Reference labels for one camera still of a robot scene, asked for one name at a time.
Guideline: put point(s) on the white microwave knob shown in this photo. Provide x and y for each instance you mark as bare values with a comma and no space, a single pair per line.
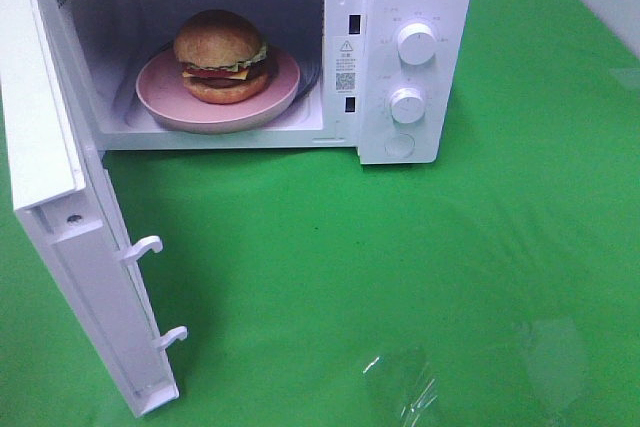
416,43
407,106

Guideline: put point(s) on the pink plate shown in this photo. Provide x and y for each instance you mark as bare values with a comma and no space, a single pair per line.
160,89

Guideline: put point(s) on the burger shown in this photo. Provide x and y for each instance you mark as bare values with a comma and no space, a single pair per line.
223,56

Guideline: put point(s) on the white microwave door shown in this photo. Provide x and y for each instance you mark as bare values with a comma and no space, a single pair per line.
64,199

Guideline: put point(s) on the round microwave door button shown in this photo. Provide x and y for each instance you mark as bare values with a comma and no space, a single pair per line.
399,146

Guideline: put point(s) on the white microwave oven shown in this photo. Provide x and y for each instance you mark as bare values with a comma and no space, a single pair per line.
346,51

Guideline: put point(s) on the green table mat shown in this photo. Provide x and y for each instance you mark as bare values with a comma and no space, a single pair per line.
497,286

